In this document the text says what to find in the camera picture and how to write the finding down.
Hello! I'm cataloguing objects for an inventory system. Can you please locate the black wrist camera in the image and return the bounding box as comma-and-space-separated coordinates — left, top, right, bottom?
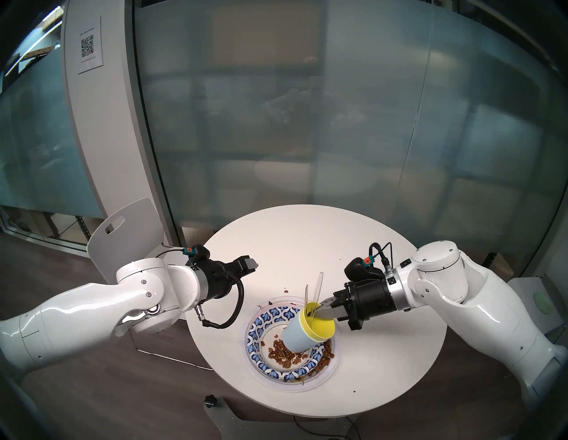
182, 244, 210, 266
345, 257, 384, 282

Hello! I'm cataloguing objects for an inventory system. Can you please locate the brown granola crumbs heap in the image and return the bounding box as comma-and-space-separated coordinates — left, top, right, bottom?
261, 338, 311, 369

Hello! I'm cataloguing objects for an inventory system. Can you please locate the green round seat pad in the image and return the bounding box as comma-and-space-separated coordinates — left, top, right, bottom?
534, 291, 556, 315

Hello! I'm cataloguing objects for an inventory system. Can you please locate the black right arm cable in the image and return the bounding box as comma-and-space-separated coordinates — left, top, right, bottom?
368, 242, 395, 272

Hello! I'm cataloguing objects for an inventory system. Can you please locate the QR code wall sign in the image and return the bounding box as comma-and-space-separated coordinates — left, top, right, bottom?
78, 17, 104, 75

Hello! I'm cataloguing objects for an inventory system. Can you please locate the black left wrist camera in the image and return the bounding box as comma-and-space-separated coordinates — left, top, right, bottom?
182, 244, 210, 266

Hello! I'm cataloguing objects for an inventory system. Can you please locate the white chair with handle hole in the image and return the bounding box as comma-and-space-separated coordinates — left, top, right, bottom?
87, 198, 213, 371

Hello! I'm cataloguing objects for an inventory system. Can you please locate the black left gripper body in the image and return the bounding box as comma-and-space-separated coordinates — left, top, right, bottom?
193, 257, 245, 301

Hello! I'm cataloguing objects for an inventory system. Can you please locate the white chair with green pad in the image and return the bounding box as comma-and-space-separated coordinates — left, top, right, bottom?
508, 276, 562, 342

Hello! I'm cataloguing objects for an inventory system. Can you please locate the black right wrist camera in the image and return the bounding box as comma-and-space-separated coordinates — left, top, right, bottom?
345, 257, 384, 282

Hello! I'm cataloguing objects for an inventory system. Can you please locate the blue patterned paper bowl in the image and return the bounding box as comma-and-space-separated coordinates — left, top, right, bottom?
247, 305, 327, 382

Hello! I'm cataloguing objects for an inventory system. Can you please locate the brown food scraps heap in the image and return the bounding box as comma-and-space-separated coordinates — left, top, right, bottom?
257, 302, 335, 384

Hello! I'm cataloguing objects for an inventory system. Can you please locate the black left arm hose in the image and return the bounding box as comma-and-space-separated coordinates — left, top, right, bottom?
195, 277, 245, 330

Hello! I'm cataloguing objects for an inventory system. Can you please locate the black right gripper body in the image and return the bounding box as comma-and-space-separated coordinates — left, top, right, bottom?
333, 279, 396, 331

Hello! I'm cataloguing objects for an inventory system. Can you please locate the black cable under table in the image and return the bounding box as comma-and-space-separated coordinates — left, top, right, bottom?
292, 415, 356, 440

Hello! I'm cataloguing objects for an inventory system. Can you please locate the light blue plastic cup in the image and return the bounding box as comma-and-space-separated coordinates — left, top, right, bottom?
283, 320, 322, 354

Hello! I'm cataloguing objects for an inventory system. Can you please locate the yellow plastic cup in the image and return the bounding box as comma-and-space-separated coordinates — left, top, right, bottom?
298, 302, 336, 343

